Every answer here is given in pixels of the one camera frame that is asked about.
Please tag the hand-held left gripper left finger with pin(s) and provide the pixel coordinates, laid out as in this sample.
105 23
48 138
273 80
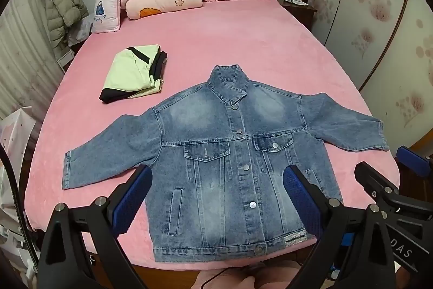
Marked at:
132 201

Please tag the white papers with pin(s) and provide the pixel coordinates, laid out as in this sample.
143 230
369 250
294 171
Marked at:
297 0

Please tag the white side table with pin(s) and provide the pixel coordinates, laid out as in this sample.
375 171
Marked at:
66 58

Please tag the green and black folded garment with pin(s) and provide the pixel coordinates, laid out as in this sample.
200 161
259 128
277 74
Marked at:
132 72

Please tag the floral wardrobe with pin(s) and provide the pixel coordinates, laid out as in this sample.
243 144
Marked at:
372 21

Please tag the white cushion with bag print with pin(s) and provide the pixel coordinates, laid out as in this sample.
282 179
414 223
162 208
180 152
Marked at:
105 11

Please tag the white curtain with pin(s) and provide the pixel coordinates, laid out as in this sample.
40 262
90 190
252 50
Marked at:
20 65

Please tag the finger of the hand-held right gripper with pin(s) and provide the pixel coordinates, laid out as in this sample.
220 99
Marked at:
411 157
372 179

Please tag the wooden nightstand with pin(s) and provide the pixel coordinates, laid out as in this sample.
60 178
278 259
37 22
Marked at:
301 14

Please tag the beige puffer jacket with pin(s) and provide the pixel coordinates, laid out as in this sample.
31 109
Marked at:
59 4

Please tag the pale plastic bag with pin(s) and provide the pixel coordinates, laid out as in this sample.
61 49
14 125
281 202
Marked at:
79 31

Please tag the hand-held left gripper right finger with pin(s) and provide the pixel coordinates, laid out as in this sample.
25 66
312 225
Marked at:
301 201

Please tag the bed with pink sheet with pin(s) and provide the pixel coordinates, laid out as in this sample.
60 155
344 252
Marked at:
253 38

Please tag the blue denim jacket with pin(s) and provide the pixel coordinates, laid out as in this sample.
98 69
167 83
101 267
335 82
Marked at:
216 140

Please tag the pink pillows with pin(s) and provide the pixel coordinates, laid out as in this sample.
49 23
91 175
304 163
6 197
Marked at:
162 1

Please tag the white plastic stool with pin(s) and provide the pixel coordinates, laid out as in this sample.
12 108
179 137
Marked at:
12 241

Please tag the white paper bag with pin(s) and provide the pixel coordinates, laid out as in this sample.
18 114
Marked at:
17 140

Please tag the person's legs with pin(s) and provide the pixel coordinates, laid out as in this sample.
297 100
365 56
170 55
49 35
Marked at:
270 277

